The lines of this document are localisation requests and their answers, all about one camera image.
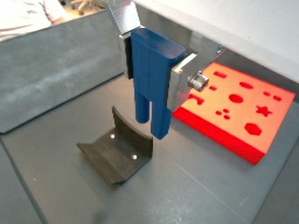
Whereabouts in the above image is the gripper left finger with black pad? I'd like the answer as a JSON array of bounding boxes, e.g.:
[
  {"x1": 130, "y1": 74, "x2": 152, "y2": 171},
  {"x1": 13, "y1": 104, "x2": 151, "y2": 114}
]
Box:
[{"x1": 104, "y1": 0, "x2": 142, "y2": 80}]

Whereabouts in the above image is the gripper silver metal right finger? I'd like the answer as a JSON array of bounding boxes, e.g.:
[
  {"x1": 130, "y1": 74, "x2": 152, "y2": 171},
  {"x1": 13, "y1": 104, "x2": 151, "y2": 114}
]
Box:
[{"x1": 167, "y1": 31, "x2": 226, "y2": 111}]

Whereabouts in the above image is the blue square-circle peg object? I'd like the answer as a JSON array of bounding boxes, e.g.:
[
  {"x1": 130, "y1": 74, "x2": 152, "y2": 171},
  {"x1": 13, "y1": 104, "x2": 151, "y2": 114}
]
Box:
[{"x1": 131, "y1": 28, "x2": 186, "y2": 139}]

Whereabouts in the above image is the red foam shape board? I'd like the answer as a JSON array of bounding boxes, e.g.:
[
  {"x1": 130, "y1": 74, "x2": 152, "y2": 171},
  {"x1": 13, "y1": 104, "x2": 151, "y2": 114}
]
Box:
[{"x1": 172, "y1": 63, "x2": 295, "y2": 165}]

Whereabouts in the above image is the office chair base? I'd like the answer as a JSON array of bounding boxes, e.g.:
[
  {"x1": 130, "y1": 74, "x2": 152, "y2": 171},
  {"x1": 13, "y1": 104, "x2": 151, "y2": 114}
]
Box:
[{"x1": 59, "y1": 0, "x2": 106, "y2": 16}]

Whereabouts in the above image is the person in white shirt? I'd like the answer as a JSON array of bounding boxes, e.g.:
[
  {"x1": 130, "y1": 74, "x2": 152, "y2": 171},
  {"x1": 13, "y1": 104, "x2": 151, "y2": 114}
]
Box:
[{"x1": 0, "y1": 0, "x2": 66, "y2": 42}]

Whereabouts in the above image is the black curved holder bracket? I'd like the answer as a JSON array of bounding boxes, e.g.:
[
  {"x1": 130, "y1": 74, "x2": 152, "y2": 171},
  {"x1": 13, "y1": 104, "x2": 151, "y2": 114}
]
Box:
[{"x1": 78, "y1": 108, "x2": 154, "y2": 185}]

